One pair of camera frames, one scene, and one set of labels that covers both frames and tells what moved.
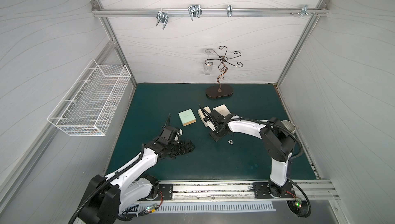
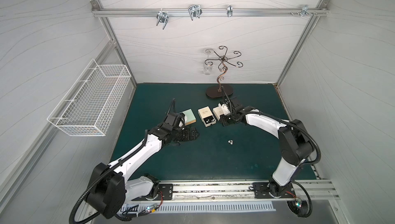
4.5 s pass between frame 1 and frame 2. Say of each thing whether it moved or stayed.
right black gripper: moved
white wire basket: stayed
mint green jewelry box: stayed
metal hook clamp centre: stayed
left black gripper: moved
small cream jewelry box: stayed
